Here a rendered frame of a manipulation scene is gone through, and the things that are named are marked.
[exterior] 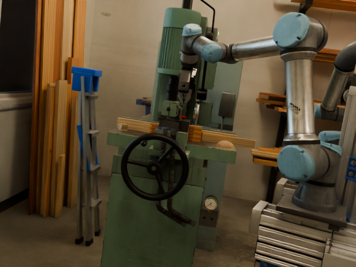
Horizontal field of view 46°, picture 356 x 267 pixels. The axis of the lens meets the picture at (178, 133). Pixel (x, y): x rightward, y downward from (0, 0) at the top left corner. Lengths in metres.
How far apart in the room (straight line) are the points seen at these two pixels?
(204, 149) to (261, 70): 2.49
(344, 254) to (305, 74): 0.57
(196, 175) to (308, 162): 0.73
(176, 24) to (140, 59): 2.46
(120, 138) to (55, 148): 1.37
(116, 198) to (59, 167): 1.31
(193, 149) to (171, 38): 0.53
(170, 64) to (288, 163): 0.85
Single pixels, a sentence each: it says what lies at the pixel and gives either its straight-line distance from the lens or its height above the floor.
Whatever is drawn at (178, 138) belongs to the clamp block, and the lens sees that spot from 1.81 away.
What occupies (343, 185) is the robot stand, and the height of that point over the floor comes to 0.88.
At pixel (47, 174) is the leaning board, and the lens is 3.29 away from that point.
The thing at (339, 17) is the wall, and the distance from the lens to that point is 4.44.
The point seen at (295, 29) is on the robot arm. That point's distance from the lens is 1.38.
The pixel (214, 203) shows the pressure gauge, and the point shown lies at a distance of 1.90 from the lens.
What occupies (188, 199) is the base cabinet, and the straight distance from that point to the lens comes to 1.96.
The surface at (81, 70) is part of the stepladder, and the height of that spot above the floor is 1.14.
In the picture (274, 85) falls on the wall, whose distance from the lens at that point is 4.31.
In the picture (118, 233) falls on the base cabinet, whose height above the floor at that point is 0.42.
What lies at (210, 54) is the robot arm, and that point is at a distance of 1.62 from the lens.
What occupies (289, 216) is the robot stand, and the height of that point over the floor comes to 0.78.
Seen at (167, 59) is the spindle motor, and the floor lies 1.27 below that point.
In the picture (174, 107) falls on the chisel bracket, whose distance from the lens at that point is 2.00.
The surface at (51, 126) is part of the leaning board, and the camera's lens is 3.23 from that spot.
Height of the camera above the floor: 1.21
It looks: 8 degrees down
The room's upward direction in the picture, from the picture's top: 8 degrees clockwise
